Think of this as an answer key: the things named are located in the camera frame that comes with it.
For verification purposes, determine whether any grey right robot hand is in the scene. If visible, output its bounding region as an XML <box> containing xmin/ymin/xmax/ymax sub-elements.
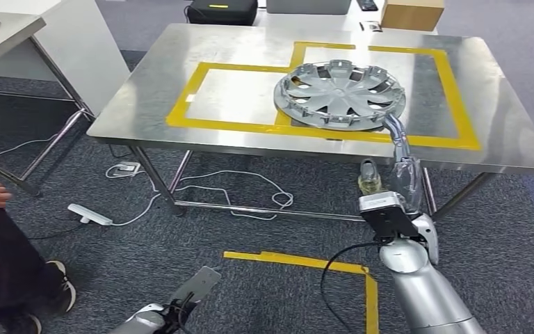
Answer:
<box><xmin>359</xmin><ymin>113</ymin><xmax>425</xmax><ymax>215</ymax></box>

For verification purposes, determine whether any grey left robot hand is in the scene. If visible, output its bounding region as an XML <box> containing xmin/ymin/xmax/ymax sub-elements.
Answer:
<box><xmin>163</xmin><ymin>266</ymin><xmax>222</xmax><ymax>334</ymax></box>

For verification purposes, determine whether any grey plastic wheel hubcap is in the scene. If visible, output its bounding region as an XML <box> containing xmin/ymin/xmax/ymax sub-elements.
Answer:
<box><xmin>273</xmin><ymin>58</ymin><xmax>407</xmax><ymax>132</ymax></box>

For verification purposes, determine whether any stainless steel workbench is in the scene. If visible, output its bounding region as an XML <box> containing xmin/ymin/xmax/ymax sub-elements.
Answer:
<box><xmin>86</xmin><ymin>23</ymin><xmax>534</xmax><ymax>222</ymax></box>

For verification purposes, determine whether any yellow floor tape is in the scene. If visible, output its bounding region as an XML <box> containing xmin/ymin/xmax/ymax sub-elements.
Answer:
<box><xmin>222</xmin><ymin>250</ymin><xmax>380</xmax><ymax>334</ymax></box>

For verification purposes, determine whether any white power strip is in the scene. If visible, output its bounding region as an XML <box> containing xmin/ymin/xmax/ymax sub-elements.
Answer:
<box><xmin>67</xmin><ymin>203</ymin><xmax>113</xmax><ymax>227</ymax></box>

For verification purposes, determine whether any white floor socket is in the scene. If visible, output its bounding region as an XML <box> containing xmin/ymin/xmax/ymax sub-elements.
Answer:
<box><xmin>112</xmin><ymin>162</ymin><xmax>141</xmax><ymax>177</ymax></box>

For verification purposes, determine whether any brown cardboard box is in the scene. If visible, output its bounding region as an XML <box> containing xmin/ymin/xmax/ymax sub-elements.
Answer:
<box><xmin>380</xmin><ymin>0</ymin><xmax>445</xmax><ymax>32</ymax></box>

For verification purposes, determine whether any yellow tape outline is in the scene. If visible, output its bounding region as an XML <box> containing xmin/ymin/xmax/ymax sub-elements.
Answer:
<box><xmin>165</xmin><ymin>41</ymin><xmax>482</xmax><ymax>152</ymax></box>

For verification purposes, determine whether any person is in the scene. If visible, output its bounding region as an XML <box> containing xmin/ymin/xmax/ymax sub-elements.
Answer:
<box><xmin>0</xmin><ymin>147</ymin><xmax>76</xmax><ymax>334</ymax></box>

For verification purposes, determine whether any grey laptop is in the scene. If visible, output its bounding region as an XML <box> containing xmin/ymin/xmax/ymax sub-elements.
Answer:
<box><xmin>266</xmin><ymin>0</ymin><xmax>353</xmax><ymax>15</ymax></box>

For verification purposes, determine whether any black carrying case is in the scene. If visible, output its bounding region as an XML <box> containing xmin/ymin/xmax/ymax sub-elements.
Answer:
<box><xmin>186</xmin><ymin>0</ymin><xmax>259</xmax><ymax>26</ymax></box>

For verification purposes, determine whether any small steel table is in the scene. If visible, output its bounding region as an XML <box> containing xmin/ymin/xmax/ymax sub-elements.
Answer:
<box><xmin>0</xmin><ymin>11</ymin><xmax>94</xmax><ymax>198</ymax></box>

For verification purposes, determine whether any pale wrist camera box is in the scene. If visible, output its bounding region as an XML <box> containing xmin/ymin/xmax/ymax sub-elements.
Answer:
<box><xmin>358</xmin><ymin>191</ymin><xmax>419</xmax><ymax>241</ymax></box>

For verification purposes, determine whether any white power cable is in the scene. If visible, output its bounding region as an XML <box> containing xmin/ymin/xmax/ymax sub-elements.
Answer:
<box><xmin>0</xmin><ymin>134</ymin><xmax>60</xmax><ymax>162</ymax></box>
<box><xmin>104</xmin><ymin>161</ymin><xmax>162</xmax><ymax>227</ymax></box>

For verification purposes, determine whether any white looped cable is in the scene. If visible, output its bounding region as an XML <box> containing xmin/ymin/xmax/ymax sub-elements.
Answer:
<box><xmin>156</xmin><ymin>169</ymin><xmax>295</xmax><ymax>221</ymax></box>

